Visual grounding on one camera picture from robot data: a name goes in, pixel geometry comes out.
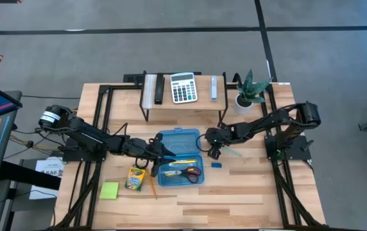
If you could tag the orange wooden pencil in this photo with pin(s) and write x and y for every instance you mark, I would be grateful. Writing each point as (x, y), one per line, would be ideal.
(152, 187)

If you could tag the red black scissors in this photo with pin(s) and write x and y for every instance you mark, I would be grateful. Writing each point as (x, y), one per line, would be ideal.
(186, 174)

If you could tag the white stapler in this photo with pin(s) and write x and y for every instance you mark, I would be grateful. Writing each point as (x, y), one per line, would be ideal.
(214, 88)

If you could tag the wooden shelf riser black legs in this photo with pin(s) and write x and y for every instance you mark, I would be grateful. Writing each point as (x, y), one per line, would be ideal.
(202, 96)

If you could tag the white desk calculator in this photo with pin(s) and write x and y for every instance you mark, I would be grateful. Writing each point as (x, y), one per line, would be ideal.
(183, 88)

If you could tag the white printed paper sheet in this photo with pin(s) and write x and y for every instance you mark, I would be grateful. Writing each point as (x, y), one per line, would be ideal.
(47, 167)

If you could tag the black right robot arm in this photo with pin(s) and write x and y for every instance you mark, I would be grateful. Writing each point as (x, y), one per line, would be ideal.
(273, 123)

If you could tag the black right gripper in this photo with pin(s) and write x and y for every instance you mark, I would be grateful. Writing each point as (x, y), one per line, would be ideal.
(218, 136)

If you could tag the snake plant in white pot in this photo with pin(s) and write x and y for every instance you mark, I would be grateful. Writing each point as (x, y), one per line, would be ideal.
(249, 93)

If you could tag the yellow highlighter marker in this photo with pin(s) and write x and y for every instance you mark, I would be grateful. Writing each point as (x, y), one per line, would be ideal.
(183, 162)

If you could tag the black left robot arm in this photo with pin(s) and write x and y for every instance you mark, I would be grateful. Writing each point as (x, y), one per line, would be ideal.
(87, 134)

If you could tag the yellow green crayon box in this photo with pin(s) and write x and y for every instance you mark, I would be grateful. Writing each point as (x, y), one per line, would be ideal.
(135, 178)

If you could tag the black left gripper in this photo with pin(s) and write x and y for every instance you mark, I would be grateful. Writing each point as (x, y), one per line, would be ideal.
(143, 148)

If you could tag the blue plastic pencil box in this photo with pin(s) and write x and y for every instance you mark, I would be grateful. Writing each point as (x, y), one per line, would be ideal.
(180, 144)

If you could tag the small blue eraser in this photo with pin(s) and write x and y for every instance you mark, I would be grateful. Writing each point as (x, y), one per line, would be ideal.
(216, 165)

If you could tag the green sticky note pad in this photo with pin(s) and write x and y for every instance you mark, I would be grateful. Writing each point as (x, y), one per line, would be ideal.
(109, 191)

